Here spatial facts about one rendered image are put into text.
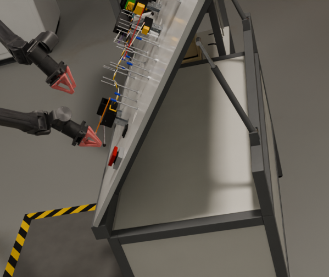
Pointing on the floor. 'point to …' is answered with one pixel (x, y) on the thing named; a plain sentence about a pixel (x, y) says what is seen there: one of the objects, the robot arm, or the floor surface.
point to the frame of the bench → (195, 225)
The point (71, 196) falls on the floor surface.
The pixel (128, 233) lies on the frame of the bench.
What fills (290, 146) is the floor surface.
